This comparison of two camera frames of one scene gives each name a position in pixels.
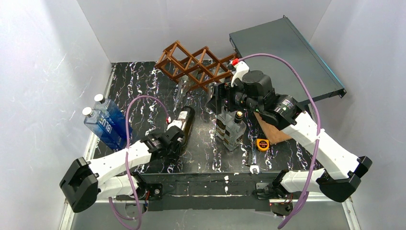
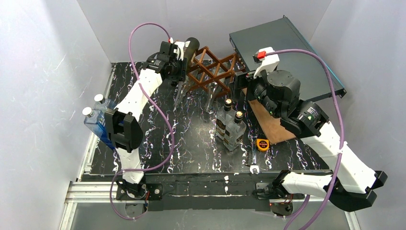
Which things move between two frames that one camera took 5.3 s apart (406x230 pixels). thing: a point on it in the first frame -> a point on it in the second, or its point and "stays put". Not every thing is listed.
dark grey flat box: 279,36 stays put
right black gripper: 220,97 -> 239,83
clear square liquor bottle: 234,131 stays put
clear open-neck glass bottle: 210,92 stays put
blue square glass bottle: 97,122 stays put
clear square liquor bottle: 222,119 stays put
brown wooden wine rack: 198,69 stays put
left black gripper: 176,135 -> 181,70
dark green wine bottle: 186,117 -> 190,48
